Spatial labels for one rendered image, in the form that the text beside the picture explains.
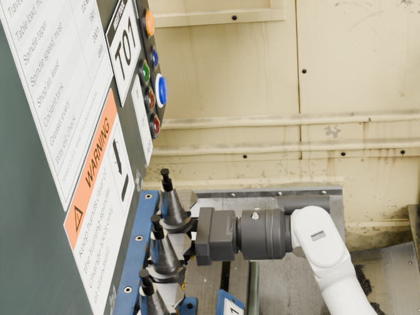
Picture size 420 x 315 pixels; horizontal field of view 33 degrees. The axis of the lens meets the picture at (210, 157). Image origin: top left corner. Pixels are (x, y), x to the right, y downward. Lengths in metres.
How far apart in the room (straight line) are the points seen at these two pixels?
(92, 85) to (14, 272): 0.18
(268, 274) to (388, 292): 0.31
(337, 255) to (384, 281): 0.70
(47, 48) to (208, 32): 1.10
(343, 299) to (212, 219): 0.26
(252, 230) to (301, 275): 0.54
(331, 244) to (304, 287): 0.54
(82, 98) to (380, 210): 1.42
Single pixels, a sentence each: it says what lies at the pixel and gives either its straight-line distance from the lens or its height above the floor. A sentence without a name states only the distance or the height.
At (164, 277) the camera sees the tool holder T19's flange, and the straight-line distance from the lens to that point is 1.13.
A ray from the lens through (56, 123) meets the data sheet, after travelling 0.44.
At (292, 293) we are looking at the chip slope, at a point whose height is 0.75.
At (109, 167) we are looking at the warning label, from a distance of 0.55.
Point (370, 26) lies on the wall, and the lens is 1.52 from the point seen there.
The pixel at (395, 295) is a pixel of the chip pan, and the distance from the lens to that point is 1.82.
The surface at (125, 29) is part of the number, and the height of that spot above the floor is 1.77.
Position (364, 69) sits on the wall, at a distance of 1.57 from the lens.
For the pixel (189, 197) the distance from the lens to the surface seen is 1.26.
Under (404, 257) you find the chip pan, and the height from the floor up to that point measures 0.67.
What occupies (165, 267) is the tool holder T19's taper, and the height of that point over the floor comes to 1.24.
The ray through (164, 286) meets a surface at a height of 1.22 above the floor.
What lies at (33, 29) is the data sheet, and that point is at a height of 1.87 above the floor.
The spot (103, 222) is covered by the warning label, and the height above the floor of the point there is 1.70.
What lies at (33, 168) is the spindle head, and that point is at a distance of 0.41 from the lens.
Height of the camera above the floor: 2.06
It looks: 39 degrees down
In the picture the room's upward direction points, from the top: 8 degrees counter-clockwise
